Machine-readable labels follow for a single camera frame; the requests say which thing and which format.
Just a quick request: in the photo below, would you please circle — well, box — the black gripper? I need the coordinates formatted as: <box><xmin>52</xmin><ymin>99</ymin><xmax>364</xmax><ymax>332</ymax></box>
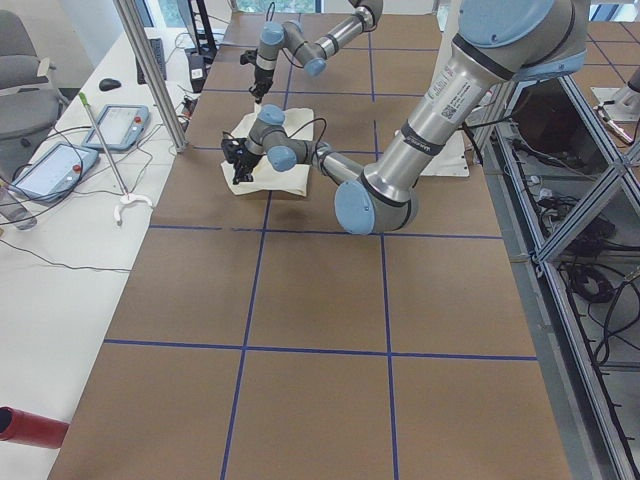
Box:
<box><xmin>249</xmin><ymin>67</ymin><xmax>274</xmax><ymax>103</ymax></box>
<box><xmin>232</xmin><ymin>142</ymin><xmax>260</xmax><ymax>185</ymax></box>

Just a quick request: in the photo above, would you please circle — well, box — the far teach pendant tablet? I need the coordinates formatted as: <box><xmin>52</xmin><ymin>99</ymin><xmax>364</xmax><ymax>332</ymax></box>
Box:
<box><xmin>92</xmin><ymin>104</ymin><xmax>150</xmax><ymax>152</ymax></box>

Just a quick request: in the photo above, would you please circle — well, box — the red cylinder bottle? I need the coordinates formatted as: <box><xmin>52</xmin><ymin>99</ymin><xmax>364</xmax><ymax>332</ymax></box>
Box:
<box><xmin>1</xmin><ymin>406</ymin><xmax>69</xmax><ymax>449</ymax></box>

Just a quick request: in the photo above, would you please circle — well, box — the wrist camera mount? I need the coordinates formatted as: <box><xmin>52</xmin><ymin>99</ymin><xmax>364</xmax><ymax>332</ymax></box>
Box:
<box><xmin>221</xmin><ymin>138</ymin><xmax>246</xmax><ymax>164</ymax></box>
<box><xmin>240</xmin><ymin>49</ymin><xmax>257</xmax><ymax>65</ymax></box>

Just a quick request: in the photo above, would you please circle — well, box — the cream long-sleeve cat shirt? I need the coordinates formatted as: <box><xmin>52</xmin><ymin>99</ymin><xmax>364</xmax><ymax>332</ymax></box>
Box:
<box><xmin>220</xmin><ymin>104</ymin><xmax>314</xmax><ymax>197</ymax></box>

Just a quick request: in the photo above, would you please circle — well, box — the grey office chair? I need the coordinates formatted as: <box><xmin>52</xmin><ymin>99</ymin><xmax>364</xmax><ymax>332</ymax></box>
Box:
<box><xmin>1</xmin><ymin>10</ymin><xmax>69</xmax><ymax>181</ymax></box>

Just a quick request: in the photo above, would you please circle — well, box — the black computer mouse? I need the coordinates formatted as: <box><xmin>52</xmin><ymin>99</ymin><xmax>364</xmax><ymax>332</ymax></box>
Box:
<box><xmin>98</xmin><ymin>78</ymin><xmax>122</xmax><ymax>92</ymax></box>

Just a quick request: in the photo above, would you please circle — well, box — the aluminium frame side rack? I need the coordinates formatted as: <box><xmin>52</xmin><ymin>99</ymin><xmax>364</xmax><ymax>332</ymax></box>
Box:
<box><xmin>486</xmin><ymin>77</ymin><xmax>639</xmax><ymax>479</ymax></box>

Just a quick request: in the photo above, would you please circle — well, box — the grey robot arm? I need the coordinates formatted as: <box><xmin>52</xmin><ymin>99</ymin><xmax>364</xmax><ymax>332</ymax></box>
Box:
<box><xmin>240</xmin><ymin>0</ymin><xmax>383</xmax><ymax>104</ymax></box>
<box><xmin>221</xmin><ymin>1</ymin><xmax>590</xmax><ymax>235</ymax></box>

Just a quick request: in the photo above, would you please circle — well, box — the teach pendant tablet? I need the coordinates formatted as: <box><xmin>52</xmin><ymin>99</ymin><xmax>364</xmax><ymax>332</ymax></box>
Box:
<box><xmin>9</xmin><ymin>142</ymin><xmax>98</xmax><ymax>204</ymax></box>
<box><xmin>92</xmin><ymin>104</ymin><xmax>150</xmax><ymax>152</ymax></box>

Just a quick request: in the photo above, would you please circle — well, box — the black keyboard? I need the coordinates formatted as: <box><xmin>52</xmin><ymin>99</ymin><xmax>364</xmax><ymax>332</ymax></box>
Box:
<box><xmin>136</xmin><ymin>38</ymin><xmax>167</xmax><ymax>85</ymax></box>

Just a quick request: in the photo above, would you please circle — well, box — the black power adapter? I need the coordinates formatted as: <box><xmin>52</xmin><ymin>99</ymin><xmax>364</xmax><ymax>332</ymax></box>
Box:
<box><xmin>187</xmin><ymin>53</ymin><xmax>207</xmax><ymax>93</ymax></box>

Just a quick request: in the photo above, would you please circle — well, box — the near teach pendant tablet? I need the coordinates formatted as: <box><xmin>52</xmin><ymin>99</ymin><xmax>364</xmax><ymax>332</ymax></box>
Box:
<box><xmin>9</xmin><ymin>142</ymin><xmax>98</xmax><ymax>204</ymax></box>

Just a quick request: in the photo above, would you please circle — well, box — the aluminium frame post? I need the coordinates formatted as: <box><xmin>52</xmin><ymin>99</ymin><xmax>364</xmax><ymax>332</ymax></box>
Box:
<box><xmin>113</xmin><ymin>0</ymin><xmax>187</xmax><ymax>153</ymax></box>

